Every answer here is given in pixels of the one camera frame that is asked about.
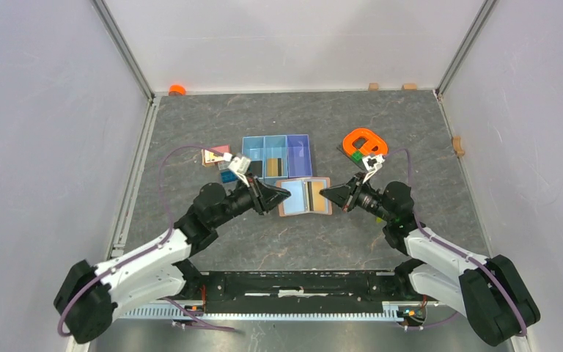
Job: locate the brown leather card holder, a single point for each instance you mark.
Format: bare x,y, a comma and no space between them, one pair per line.
305,196

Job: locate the orange credit card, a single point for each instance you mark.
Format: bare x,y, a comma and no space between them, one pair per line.
274,167

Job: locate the blue toy brick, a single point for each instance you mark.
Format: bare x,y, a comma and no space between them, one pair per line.
228,176

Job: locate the clear toy brick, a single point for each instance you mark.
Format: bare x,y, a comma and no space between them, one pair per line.
223,165

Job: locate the orange plastic ring toy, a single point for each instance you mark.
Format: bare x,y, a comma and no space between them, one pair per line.
366,140

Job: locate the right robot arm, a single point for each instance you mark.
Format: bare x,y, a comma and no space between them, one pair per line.
488,291

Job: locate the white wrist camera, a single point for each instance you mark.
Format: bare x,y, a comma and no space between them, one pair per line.
239,165
372,163

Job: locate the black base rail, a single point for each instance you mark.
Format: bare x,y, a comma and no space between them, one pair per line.
296,291

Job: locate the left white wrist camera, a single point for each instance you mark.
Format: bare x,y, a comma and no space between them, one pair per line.
239,165

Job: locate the gold striped credit card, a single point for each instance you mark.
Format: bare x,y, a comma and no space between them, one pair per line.
315,203

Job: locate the blue purple drawer organizer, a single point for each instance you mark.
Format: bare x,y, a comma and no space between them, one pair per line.
294,149

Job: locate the wooden arch block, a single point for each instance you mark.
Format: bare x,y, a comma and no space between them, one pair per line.
457,146

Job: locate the black credit card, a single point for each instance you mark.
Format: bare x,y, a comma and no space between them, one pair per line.
256,168

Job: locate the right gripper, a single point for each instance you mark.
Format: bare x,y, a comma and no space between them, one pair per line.
345,196

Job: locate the pink wooden puzzle block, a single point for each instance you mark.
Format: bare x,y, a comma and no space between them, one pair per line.
216,155

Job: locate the dark transparent base plate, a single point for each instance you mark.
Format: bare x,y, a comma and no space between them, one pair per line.
347,154

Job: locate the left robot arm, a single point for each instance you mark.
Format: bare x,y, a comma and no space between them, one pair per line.
92,297

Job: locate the white cable duct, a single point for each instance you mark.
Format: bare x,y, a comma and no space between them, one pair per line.
167,311

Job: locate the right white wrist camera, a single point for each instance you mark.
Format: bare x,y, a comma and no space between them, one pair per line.
372,163

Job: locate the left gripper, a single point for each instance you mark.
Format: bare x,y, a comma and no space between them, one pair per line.
265,196

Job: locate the green toy brick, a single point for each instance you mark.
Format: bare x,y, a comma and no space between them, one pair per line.
357,156

